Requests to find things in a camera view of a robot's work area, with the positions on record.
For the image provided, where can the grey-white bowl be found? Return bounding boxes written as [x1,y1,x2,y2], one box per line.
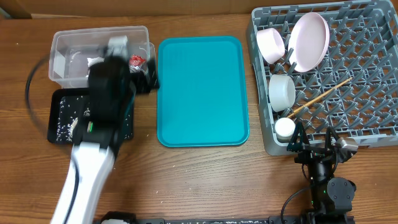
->
[269,75,295,112]

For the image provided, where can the pile of rice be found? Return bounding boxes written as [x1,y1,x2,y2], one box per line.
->
[55,95,133,142]

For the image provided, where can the grey dishwasher rack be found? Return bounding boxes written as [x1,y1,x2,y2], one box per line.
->
[246,1,397,156]

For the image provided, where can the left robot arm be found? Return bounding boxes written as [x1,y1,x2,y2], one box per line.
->
[51,36,159,223]

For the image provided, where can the red snack wrapper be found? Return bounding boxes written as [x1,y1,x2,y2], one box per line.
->
[129,54,146,73]

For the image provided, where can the teal serving tray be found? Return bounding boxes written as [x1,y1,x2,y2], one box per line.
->
[157,36,250,147]

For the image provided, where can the white cup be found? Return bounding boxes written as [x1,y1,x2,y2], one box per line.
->
[275,118,295,142]

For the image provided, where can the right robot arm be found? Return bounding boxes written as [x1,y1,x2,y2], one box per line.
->
[280,122,358,223]

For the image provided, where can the white round plate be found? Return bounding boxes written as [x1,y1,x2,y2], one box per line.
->
[288,12,330,73]

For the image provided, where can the clear plastic bin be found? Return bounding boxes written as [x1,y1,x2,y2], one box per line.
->
[49,26,155,88]

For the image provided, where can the white napkin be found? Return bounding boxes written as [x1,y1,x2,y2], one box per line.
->
[87,57,104,67]

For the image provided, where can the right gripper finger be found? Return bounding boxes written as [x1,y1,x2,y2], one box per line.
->
[325,126,339,149]
[287,121,310,152]

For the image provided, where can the black plastic tray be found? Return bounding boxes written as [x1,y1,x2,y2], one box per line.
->
[47,87,136,148]

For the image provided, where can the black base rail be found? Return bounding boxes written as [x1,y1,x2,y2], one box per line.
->
[93,211,355,224]

